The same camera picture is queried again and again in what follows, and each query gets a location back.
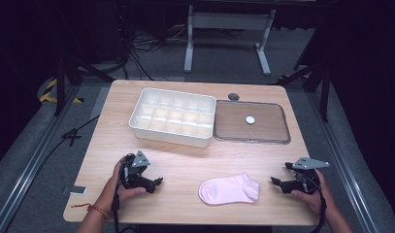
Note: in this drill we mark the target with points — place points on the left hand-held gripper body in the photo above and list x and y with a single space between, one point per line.
133 176

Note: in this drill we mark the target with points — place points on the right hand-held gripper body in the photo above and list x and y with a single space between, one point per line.
305 183

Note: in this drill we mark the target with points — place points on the pink sock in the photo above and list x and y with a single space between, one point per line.
224 191

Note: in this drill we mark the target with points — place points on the person's right hand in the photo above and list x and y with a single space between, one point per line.
316 202

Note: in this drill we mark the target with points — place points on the person's left hand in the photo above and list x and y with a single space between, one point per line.
115 195

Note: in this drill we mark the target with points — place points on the grey tape piece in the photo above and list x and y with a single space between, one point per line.
76 190

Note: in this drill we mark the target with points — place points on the white round disc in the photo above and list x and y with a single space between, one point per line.
250 120

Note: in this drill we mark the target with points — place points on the transparent tray lid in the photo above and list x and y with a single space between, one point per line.
237 129

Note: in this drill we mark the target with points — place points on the white divided storage box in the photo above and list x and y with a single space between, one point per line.
172 116

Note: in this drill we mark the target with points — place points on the black metal stand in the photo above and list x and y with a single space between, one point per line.
59 87
324 90

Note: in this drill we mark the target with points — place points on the black round table grommet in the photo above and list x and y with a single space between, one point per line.
233 96

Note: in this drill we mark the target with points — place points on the yellow black hazard tape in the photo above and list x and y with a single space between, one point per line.
49 86

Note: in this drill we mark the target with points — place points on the aluminium floor rail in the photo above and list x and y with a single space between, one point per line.
344 161
30 165

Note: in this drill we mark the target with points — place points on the white metal table frame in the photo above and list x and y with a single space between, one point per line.
229 21

